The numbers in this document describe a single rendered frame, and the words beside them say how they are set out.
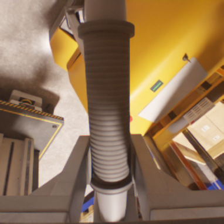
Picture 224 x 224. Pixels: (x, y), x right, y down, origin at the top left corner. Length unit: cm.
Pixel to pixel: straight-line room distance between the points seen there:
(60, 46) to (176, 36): 72
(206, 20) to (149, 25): 22
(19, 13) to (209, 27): 121
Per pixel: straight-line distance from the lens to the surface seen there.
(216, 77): 120
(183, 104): 118
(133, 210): 18
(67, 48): 113
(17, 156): 160
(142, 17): 85
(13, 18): 147
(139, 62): 74
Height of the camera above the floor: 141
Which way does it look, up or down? 44 degrees down
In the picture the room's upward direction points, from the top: 156 degrees clockwise
